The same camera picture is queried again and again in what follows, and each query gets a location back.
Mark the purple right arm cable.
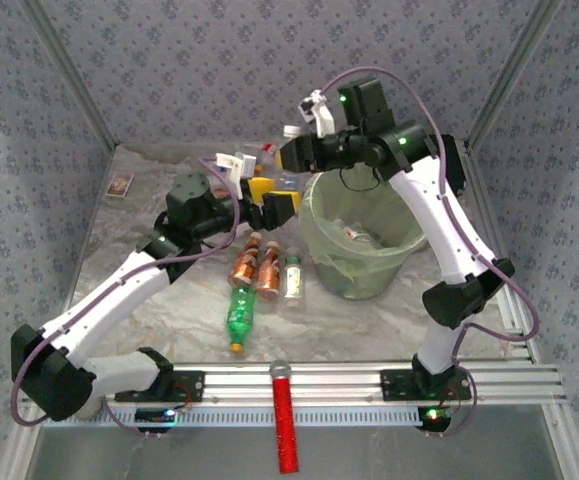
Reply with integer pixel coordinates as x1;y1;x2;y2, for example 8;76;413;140
318;64;541;439

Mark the pale green plastic bin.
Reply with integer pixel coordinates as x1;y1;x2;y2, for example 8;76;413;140
299;172;428;301

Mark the black hard case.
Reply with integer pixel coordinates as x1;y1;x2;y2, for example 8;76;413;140
438;134;468;196

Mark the green bottle yellow cap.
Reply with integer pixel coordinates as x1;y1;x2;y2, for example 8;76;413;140
226;284;260;355

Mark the clear bottle red white label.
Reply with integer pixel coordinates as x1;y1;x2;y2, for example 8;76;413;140
336;219;385;249

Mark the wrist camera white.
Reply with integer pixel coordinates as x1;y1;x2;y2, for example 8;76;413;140
214;152;259;200
297;89;338;137

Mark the translucent green bin liner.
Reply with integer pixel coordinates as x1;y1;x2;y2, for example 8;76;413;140
298;169;429;281

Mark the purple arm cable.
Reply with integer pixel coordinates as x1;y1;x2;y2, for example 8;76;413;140
9;155;244;439
318;64;541;439

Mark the aluminium frame post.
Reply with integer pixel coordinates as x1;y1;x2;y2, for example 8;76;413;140
463;0;565;151
18;0;120;151

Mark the grey foam block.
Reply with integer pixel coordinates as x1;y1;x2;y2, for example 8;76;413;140
76;397;104;421

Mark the small printed card box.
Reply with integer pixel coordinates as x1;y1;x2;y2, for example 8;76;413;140
106;173;135;198

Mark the white slotted cable duct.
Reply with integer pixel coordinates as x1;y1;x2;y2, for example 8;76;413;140
43;405;425;427

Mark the red glitter microphone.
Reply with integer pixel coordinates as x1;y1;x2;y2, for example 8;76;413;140
267;358;301;475

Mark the small bottle green cap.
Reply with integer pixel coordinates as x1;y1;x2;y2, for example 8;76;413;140
283;253;306;307

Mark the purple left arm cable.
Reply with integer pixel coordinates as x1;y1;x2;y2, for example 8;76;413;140
9;155;244;439

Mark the small circuit board with LED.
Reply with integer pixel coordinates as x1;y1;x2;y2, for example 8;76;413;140
134;408;178;426
417;405;453;432

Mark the copper coloured plastic bottle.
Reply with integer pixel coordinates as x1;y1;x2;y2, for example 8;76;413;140
256;240;284;301
229;232;264;289

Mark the aluminium extrusion rail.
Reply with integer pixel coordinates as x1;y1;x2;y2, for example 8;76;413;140
88;362;568;407

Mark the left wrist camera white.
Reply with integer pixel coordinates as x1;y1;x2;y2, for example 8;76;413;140
214;152;259;200

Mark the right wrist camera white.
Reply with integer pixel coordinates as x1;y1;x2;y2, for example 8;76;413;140
297;89;338;137

